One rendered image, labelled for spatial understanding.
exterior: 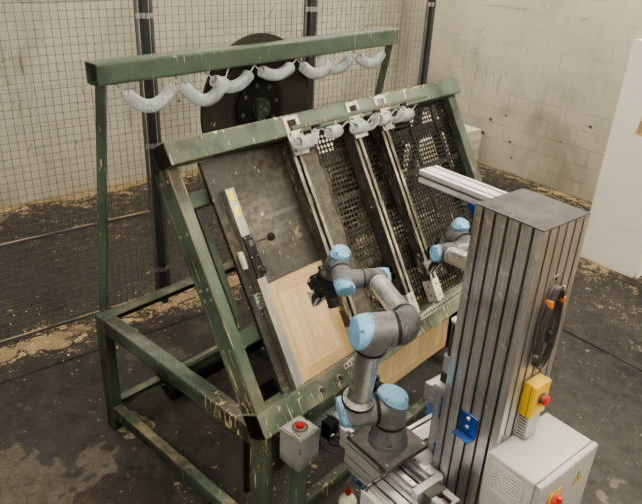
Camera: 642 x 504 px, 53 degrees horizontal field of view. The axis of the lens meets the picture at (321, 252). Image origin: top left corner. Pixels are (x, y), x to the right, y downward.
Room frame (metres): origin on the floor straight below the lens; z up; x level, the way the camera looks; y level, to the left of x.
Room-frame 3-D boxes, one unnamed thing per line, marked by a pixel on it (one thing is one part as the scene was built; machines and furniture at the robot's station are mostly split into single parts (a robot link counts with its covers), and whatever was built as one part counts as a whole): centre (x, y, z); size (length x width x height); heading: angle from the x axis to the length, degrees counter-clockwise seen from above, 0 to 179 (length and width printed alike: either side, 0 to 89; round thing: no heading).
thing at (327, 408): (2.42, -0.19, 0.69); 0.50 x 0.14 x 0.24; 139
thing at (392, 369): (3.35, -0.58, 0.53); 0.90 x 0.02 x 0.55; 139
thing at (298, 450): (2.05, 0.05, 0.84); 0.12 x 0.12 x 0.18; 49
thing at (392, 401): (1.88, -0.28, 1.20); 0.13 x 0.12 x 0.14; 105
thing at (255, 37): (3.59, 0.38, 1.85); 0.80 x 0.06 x 0.80; 139
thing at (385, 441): (1.88, -0.29, 1.09); 0.15 x 0.15 x 0.10
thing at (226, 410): (3.39, 0.00, 0.41); 2.20 x 1.38 x 0.83; 139
